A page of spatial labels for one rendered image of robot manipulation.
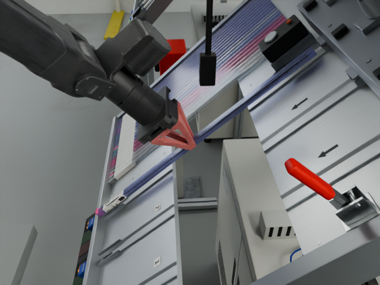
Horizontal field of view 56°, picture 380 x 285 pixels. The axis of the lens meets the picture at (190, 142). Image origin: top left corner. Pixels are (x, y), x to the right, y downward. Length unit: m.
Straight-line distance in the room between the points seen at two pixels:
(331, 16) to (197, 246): 1.24
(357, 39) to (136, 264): 0.45
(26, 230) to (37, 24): 0.63
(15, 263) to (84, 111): 1.72
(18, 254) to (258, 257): 0.54
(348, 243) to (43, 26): 0.38
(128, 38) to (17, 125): 2.06
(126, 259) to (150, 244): 0.06
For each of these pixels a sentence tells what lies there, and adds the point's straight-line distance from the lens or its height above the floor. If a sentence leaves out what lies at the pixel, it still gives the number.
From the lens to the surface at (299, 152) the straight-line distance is 0.48.
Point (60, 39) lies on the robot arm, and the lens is 0.45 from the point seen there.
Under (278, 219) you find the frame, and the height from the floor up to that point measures 0.67.
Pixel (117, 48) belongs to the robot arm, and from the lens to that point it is 0.52.
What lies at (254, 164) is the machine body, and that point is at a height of 0.62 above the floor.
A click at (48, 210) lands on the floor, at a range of 1.86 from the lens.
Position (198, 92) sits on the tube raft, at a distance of 0.76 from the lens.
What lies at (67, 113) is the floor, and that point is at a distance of 2.53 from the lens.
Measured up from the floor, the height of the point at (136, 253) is 0.79.
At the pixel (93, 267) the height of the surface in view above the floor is 0.73.
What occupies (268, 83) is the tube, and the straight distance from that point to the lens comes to 0.58.
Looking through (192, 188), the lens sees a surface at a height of 0.01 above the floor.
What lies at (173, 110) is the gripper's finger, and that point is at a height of 0.99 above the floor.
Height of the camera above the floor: 1.29
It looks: 37 degrees down
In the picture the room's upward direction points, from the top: straight up
